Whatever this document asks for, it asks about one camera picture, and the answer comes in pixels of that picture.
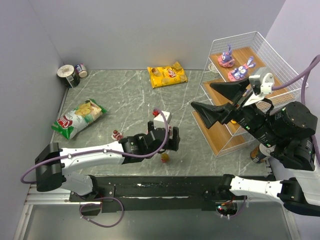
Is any purple bunny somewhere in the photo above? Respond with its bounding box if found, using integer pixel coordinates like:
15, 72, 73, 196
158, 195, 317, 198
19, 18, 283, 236
217, 44, 235, 68
227, 56, 256, 82

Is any strawberry cake slice toy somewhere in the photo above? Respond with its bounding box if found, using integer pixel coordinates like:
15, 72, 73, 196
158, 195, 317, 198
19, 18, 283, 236
111, 129, 124, 141

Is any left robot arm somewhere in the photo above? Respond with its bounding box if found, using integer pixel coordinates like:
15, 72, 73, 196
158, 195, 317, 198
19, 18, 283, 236
35, 122, 181, 197

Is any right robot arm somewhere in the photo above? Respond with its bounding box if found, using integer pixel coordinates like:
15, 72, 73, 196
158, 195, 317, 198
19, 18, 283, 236
191, 79, 320, 217

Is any Chobani yogurt cup behind shelf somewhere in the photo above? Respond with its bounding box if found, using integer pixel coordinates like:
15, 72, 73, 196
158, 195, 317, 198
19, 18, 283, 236
207, 62, 219, 74

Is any tin can front right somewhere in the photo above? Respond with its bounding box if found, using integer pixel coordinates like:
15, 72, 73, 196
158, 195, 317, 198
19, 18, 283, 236
250, 144, 270, 164

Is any yellow Lays chips bag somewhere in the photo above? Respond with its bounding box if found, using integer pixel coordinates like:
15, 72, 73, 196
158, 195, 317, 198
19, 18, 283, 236
147, 61, 188, 89

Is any green chips bag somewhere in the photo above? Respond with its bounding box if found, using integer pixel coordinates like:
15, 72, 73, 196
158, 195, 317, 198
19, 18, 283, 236
51, 98, 107, 140

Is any small blue white cup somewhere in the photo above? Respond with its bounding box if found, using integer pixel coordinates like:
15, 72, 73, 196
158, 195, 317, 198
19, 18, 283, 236
74, 63, 88, 78

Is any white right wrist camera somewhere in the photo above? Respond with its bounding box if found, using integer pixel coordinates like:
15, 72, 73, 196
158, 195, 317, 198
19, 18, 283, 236
243, 67, 275, 107

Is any white wire wooden shelf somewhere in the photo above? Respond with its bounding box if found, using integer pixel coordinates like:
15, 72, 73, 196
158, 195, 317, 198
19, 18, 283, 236
192, 31, 302, 157

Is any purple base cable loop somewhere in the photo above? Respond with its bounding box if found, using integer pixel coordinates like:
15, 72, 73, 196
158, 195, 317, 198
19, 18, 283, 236
79, 196, 125, 228

